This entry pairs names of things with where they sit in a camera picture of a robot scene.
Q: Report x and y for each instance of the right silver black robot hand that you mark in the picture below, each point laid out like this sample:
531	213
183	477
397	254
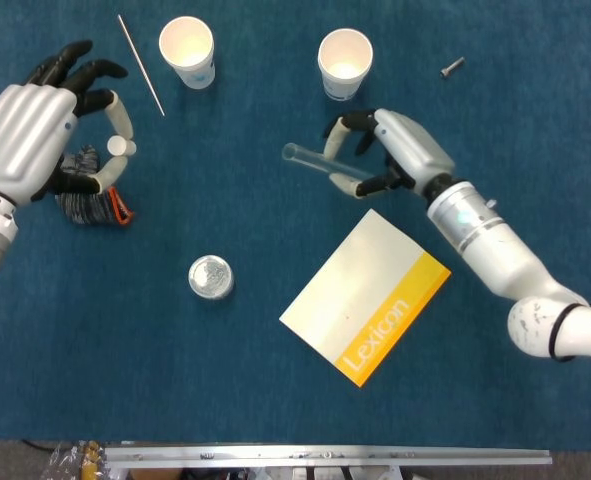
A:
415	150

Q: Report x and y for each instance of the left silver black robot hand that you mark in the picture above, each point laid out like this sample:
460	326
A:
20	135

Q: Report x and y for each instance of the white rubber stopper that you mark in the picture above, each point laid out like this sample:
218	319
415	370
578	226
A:
117	145

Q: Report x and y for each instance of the clear glass test tube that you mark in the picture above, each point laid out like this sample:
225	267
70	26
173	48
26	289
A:
307	156

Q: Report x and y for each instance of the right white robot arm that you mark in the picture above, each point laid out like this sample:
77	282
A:
495	250

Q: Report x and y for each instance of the grey metal bolt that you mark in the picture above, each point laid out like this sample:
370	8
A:
451	68

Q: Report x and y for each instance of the grey knitted glove red cuff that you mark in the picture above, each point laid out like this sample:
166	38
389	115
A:
90	207

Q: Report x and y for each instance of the white cup blue stripe print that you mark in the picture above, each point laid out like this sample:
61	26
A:
345	57

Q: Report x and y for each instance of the white yellow Lexicon book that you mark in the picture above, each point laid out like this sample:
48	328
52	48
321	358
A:
355	290

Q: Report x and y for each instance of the white cup blue splash print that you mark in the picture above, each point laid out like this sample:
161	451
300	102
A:
187	45

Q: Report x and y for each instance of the clear round paper clip box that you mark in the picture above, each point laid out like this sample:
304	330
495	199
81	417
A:
211	277

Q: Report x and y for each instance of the blue felt table cover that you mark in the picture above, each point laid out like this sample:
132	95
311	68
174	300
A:
175	375

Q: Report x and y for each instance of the crumpled clear plastic wrap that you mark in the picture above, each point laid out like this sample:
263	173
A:
75	460

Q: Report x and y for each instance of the aluminium frame rail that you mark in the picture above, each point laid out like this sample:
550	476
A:
325	456

